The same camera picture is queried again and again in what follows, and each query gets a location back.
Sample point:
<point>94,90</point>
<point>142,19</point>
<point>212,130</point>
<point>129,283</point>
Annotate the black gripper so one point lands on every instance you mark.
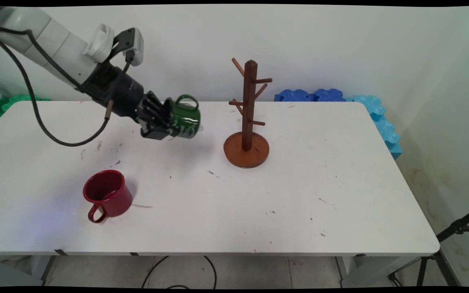
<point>116,91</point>

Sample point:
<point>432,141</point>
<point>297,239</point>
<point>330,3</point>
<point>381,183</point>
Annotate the green enamel mug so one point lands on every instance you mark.
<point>185,120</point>

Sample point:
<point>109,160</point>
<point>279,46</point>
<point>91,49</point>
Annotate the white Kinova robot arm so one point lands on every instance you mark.
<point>51,36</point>

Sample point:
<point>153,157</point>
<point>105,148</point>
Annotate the red enamel mug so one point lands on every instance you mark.
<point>114,199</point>

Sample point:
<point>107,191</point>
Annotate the brown wooden mug tree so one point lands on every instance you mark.
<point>249,89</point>

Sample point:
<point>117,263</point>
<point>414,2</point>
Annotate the green foam mat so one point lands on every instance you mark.
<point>18,99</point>

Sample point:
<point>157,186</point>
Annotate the dark blue foam mat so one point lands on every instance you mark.
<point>299,95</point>

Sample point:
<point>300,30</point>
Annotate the light blue foam mat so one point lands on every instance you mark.
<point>385,126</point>

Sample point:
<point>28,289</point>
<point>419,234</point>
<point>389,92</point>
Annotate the white table leg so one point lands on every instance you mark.
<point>348,266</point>

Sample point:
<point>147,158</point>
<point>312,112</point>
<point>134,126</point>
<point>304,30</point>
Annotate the black tripod stand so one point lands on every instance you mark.
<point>454,228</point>

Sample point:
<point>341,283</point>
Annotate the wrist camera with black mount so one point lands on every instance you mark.
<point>132,40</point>

